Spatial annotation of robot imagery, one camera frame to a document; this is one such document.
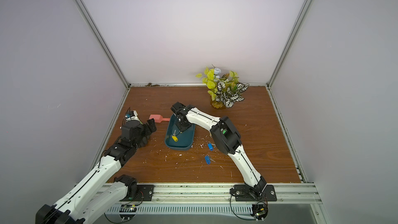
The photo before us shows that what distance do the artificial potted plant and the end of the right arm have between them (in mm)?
177

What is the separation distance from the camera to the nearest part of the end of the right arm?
2.36 feet

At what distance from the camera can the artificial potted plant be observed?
855 mm
